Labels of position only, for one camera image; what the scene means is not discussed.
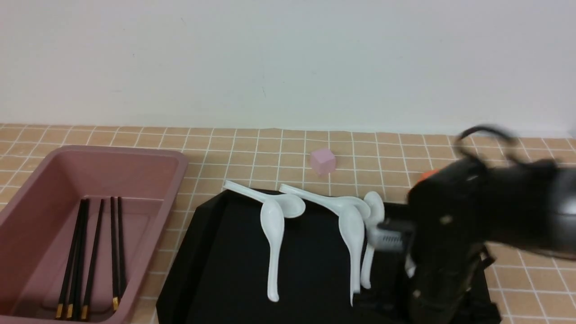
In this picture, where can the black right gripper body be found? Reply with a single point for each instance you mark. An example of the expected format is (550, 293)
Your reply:
(445, 207)

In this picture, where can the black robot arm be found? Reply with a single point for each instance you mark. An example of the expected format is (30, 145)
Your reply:
(529, 206)

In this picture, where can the orange cube block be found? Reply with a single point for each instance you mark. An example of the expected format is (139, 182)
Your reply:
(426, 175)

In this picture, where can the white ceramic spoon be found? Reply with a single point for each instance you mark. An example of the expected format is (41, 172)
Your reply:
(272, 224)
(376, 216)
(334, 204)
(352, 231)
(291, 205)

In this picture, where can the checkered beige tablecloth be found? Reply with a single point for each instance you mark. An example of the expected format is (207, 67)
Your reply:
(529, 289)

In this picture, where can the pink cube block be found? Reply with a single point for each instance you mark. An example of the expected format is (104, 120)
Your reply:
(323, 161)

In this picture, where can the black rectangular tray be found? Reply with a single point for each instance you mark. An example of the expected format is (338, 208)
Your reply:
(219, 275)

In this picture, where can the black chopstick gold tip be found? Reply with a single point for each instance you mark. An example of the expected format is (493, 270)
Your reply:
(92, 265)
(60, 310)
(115, 275)
(121, 252)
(74, 298)

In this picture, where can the pink plastic bin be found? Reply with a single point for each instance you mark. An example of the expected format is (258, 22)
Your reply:
(37, 226)

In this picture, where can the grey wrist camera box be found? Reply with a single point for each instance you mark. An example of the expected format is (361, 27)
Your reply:
(394, 236)

